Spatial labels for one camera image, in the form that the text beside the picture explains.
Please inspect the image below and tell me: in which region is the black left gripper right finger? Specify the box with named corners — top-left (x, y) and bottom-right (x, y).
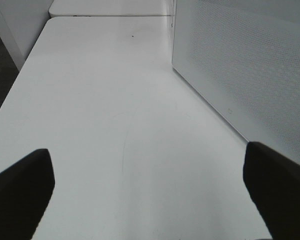
top-left (243, 141), bottom-right (300, 240)

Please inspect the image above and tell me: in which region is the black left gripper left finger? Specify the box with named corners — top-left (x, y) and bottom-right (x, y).
top-left (0, 148), bottom-right (55, 240)

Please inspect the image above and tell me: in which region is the white microwave door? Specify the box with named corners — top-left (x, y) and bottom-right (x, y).
top-left (172, 0), bottom-right (300, 165)

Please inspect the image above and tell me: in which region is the white adjacent table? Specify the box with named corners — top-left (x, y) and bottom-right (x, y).
top-left (48, 0), bottom-right (175, 18)

